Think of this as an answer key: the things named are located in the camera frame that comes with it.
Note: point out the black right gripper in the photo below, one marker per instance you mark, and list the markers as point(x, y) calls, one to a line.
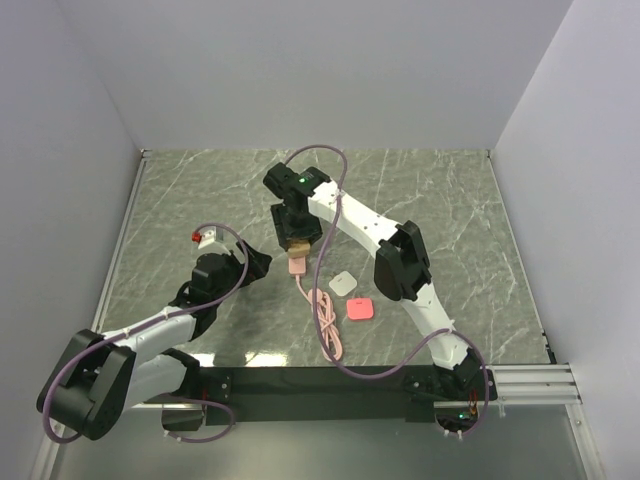
point(284, 232)

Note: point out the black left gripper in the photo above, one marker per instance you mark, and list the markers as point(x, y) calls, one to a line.
point(257, 264)

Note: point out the tan wooden plug adapter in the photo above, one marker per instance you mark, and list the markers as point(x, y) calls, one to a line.
point(298, 249)

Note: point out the pink power strip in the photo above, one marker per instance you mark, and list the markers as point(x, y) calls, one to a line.
point(297, 267)

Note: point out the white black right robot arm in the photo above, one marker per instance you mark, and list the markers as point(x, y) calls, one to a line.
point(401, 264)

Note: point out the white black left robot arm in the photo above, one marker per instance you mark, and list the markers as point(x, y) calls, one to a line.
point(99, 376)

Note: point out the white square plug adapter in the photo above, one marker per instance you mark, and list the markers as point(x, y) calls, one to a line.
point(343, 283)

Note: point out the red square plug adapter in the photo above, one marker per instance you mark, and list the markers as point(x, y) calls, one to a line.
point(360, 309)

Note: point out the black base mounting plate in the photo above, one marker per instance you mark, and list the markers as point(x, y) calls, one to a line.
point(260, 394)

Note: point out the aluminium rail left edge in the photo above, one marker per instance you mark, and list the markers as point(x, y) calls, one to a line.
point(106, 292)

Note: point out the aluminium rail frame front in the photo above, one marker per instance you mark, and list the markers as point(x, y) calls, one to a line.
point(536, 384)

